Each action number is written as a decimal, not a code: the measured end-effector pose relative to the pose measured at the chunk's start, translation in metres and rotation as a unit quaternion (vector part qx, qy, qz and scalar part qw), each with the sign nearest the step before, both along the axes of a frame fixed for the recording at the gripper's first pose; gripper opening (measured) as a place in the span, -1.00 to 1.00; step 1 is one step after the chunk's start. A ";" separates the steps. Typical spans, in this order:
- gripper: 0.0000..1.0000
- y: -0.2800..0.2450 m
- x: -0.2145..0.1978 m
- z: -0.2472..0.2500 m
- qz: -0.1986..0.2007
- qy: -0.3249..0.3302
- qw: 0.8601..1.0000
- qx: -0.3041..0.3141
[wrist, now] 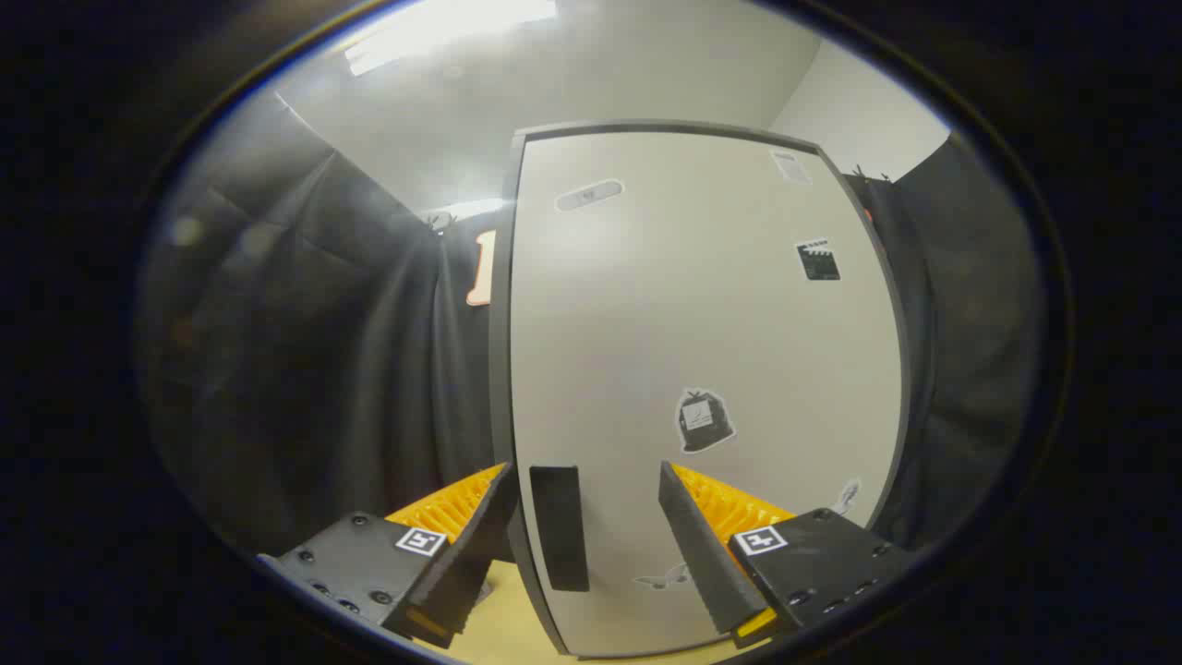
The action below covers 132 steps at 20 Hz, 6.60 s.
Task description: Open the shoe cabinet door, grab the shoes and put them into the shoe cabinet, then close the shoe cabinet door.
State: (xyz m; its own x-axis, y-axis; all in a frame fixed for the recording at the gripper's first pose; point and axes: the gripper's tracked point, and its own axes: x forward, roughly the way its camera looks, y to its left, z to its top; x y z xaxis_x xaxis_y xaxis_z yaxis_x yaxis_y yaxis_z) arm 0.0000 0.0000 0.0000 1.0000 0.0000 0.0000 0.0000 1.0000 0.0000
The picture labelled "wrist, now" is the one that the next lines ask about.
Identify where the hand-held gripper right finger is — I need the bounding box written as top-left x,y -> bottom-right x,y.
657,460 -> 917,649

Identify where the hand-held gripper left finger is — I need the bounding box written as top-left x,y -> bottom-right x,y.
257,462 -> 520,650

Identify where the black door handle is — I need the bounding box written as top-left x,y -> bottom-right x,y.
529,465 -> 590,593

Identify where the grey shoe cabinet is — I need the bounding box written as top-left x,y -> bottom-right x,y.
488,118 -> 915,659

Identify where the black backdrop cloth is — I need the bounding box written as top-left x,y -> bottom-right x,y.
139,92 -> 1049,555

